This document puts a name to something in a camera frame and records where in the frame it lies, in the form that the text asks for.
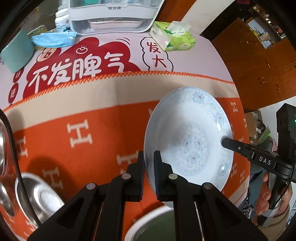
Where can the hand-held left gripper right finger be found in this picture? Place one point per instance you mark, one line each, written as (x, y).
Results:
(158, 178)

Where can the orange printed tablecloth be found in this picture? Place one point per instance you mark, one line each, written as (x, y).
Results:
(92, 115)

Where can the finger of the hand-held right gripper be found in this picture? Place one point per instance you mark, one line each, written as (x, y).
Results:
(235, 147)

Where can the large steel bowl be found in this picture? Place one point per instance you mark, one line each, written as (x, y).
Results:
(39, 199)

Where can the white plastic appliance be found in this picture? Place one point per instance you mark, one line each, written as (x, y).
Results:
(111, 14)

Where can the white pill bottle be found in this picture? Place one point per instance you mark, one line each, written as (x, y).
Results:
(61, 22)

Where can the teal canister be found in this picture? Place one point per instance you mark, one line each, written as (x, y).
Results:
(16, 53)

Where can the green plate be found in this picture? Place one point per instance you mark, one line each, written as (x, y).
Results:
(157, 229)

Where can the green tissue pack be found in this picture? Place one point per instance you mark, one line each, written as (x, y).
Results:
(173, 37)

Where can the blue floral porcelain plate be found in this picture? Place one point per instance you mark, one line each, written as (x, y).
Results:
(185, 115)

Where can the person's right forearm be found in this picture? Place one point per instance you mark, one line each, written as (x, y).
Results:
(277, 219)

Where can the white rimmed bowl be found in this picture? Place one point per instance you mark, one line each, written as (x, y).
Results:
(138, 224)

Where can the wooden cabinet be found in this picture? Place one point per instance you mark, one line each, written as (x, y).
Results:
(259, 69)

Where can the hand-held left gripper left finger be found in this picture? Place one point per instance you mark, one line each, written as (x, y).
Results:
(140, 178)

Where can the cardboard box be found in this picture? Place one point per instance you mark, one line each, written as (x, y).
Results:
(254, 125)

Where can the blue face mask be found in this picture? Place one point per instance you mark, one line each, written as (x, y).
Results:
(54, 39)

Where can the wooden shelf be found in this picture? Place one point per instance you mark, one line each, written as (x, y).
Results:
(266, 25)

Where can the person's right hand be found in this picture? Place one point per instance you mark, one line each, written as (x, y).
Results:
(262, 201)

